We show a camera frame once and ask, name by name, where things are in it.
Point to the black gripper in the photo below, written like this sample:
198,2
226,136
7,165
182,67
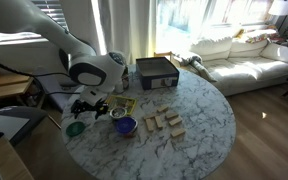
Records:
90,104

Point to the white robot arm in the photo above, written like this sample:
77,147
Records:
34,20

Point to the open metal can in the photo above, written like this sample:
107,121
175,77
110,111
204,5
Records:
118,112

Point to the dark blue open box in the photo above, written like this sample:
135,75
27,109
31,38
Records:
157,73

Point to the green round lid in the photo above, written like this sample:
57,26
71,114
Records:
75,128

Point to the yellow picture book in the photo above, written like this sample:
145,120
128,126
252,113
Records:
124,100

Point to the blue bowl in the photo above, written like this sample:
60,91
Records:
126,126

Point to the white wooden chair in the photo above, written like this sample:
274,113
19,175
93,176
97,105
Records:
52,88

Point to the clear condiment caddy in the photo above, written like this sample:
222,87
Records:
126,81

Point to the wooden block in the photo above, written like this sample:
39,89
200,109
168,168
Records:
162,108
149,124
149,116
158,121
171,114
175,120
177,132

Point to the white paper sheet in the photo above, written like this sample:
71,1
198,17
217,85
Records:
5,126

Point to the wooden shelf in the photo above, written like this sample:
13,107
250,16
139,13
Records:
4,85

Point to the white curtain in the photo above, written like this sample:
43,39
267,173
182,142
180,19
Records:
124,26

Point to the yellow wooden chair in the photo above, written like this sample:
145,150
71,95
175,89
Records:
165,56

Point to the light wooden desk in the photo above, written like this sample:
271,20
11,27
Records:
7,163

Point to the window blinds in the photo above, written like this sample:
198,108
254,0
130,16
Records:
50,13

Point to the grey white blanket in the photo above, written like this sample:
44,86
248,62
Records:
189,59

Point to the white sofa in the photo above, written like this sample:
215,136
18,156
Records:
250,66

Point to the colourful patterned pillow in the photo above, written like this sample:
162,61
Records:
257,37

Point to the white sofa pillow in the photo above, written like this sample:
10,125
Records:
282,53

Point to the white lamp shade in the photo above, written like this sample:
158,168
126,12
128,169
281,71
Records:
280,6

